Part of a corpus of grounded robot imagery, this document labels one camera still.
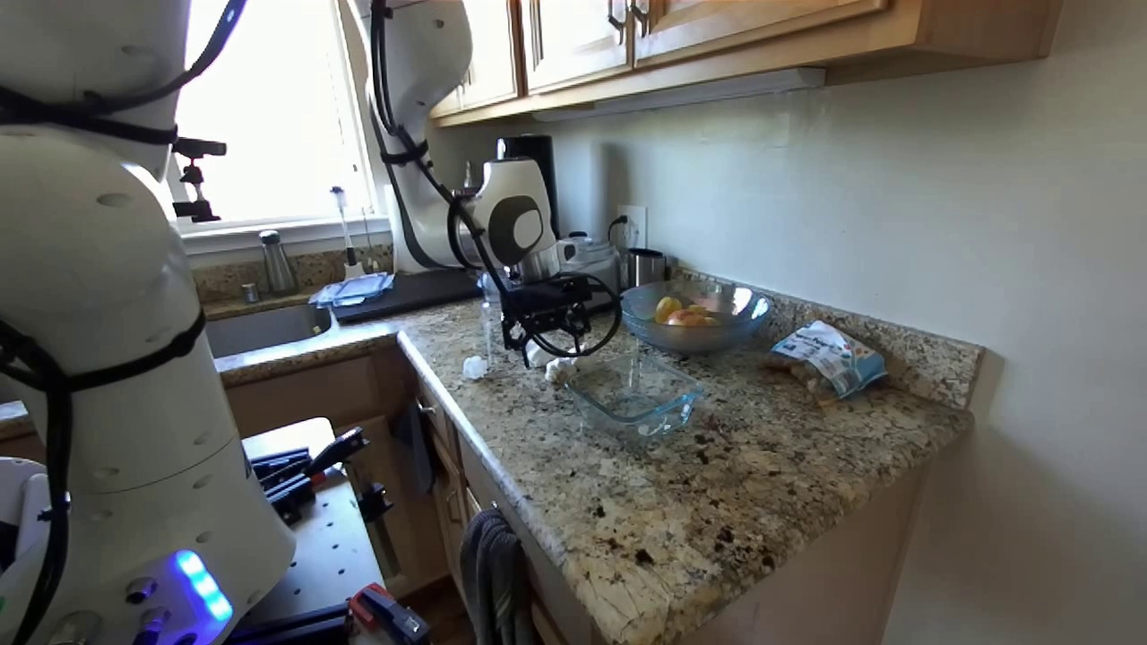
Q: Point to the yellow lemon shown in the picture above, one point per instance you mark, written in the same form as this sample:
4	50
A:
666	307

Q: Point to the square glass container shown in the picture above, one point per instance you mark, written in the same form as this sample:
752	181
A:
640	387

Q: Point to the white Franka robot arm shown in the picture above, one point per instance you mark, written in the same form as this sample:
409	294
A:
95	359

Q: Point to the grey hanging towel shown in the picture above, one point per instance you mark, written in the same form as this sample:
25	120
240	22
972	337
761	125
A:
495	575

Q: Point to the bright window white frame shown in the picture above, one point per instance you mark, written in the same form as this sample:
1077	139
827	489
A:
287	120

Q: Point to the black ribbed drying mat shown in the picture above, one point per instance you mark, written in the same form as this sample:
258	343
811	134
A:
413	293

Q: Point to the glass bowl with fruit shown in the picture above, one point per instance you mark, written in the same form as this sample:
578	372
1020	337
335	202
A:
738	313

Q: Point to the red blue clamp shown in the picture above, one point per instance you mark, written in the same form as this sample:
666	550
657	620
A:
387	614

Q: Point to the wooden lower cabinet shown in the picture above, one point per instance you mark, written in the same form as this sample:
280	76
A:
308	394

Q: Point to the large garlic skin scrap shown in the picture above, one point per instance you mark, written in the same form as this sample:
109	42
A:
473	367

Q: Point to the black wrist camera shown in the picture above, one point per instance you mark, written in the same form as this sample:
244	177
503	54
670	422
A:
562	298

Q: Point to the silver faucet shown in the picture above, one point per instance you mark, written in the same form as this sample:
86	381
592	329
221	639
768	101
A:
278	262

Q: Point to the kitchen sink basin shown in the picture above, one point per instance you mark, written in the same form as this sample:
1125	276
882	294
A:
265	329

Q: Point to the thin clear dispenser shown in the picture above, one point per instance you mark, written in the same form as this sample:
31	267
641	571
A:
345	238

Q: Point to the wooden upper cabinet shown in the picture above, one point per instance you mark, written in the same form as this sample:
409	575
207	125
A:
835	31

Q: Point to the blue cloth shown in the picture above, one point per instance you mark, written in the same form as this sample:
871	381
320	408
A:
354	294

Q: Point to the black perforated robot table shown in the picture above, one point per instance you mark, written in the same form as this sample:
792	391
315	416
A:
324	561

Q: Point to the black soda maker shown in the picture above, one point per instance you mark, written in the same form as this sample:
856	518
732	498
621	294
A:
531	147

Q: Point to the white blue potato bag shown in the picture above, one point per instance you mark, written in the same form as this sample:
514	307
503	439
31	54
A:
827	357

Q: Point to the tall clear drinking glass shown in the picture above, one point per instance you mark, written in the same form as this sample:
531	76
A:
493	317

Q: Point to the white garlic bulb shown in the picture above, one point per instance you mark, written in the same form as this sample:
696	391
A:
554	367

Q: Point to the black clamp tool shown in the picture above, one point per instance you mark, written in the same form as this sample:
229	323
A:
292	472

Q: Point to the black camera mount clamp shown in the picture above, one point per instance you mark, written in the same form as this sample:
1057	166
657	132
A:
199	181

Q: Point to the wooden cabinet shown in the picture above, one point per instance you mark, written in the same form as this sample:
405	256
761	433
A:
835	31
308	394

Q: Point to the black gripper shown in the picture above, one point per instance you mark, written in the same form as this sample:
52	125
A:
520	294

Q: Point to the white wall outlet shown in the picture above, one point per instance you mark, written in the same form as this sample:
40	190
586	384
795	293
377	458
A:
636	228

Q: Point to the red orange apple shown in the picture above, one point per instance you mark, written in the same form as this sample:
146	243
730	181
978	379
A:
692	319

